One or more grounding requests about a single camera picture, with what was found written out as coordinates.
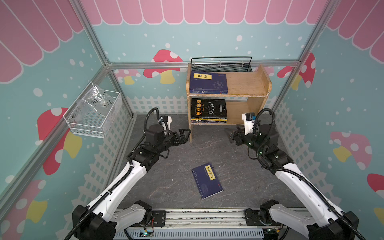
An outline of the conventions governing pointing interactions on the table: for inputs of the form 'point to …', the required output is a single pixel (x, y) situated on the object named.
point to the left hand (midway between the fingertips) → (184, 134)
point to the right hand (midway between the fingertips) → (230, 126)
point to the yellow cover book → (209, 119)
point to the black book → (208, 108)
